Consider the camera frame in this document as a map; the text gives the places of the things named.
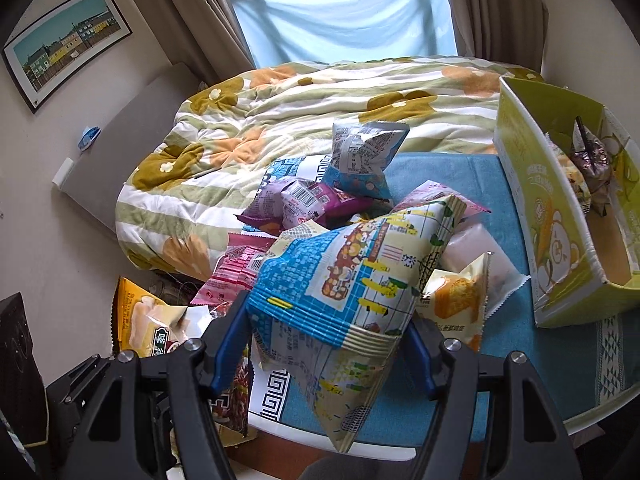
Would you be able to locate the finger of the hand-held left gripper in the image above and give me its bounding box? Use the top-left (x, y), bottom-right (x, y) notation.
top-left (46, 354), bottom-right (118, 411)

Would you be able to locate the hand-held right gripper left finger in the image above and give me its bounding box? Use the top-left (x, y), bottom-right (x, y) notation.
top-left (60, 290), bottom-right (251, 480)

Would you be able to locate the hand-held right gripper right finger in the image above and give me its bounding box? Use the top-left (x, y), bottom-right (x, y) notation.
top-left (406, 316), bottom-right (576, 480)

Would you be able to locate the red clear snack packet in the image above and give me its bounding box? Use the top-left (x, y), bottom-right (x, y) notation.
top-left (210, 305), bottom-right (251, 436)

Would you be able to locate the orange snack packet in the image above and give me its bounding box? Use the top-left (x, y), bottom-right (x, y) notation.
top-left (415, 252), bottom-right (490, 353)

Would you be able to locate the yellow brown snack packet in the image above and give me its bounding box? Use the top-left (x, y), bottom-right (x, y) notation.
top-left (111, 276), bottom-right (201, 358)

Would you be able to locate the large blue yellow snack bag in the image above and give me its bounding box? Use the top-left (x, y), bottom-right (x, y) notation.
top-left (247, 195), bottom-right (468, 453)

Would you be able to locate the translucent white snack packet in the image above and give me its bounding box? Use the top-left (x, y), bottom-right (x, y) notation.
top-left (442, 222), bottom-right (531, 316)

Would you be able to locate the purple snack packet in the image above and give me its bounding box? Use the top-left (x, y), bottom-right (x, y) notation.
top-left (236, 176), bottom-right (373, 236)

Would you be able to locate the green cardboard box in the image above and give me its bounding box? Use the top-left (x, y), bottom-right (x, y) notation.
top-left (492, 76), bottom-right (640, 330)

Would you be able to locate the blue white printed snack packet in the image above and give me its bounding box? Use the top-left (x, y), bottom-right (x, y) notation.
top-left (320, 121), bottom-right (411, 203)

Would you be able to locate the pale yellow snack packet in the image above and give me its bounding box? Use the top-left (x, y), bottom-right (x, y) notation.
top-left (545, 132), bottom-right (593, 216)

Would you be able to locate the silver brown snack packet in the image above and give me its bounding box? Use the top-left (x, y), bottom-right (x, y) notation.
top-left (570, 115), bottom-right (613, 193)

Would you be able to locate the black case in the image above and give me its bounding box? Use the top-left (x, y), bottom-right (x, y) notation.
top-left (0, 292), bottom-right (48, 461)

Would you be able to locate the blue patterned table cloth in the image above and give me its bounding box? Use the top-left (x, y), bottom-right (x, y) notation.
top-left (240, 152), bottom-right (640, 453)

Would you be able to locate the floral striped quilt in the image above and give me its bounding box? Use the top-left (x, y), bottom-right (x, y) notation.
top-left (115, 57), bottom-right (546, 286)

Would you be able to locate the grey bed headboard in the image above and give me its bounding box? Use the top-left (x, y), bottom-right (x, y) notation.
top-left (60, 62), bottom-right (211, 233)

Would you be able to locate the beige curtain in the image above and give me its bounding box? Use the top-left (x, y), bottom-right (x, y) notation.
top-left (117, 0), bottom-right (256, 86)
top-left (442, 0), bottom-right (546, 73)

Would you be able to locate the light blue window cloth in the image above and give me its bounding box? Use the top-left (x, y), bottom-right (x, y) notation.
top-left (227, 0), bottom-right (461, 68)

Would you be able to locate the white wall switch plate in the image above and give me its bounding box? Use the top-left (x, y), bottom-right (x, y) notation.
top-left (51, 157), bottom-right (75, 188)

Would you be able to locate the small blue wall object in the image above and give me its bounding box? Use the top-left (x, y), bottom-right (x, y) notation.
top-left (77, 125), bottom-right (102, 151)

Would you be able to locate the framed wall picture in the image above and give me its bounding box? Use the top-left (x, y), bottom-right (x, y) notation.
top-left (2, 0), bottom-right (133, 115)

